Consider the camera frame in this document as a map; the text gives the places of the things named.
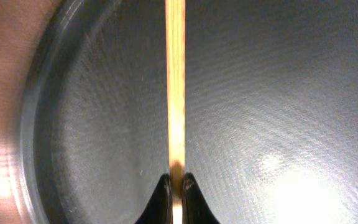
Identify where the round black tray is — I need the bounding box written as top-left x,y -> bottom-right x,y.
19,0 -> 358,223

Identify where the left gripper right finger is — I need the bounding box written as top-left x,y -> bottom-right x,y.
181,172 -> 219,224

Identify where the wooden chopstick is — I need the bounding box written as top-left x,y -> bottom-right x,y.
165,0 -> 186,224

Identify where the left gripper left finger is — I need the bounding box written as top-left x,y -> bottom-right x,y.
135,174 -> 172,224

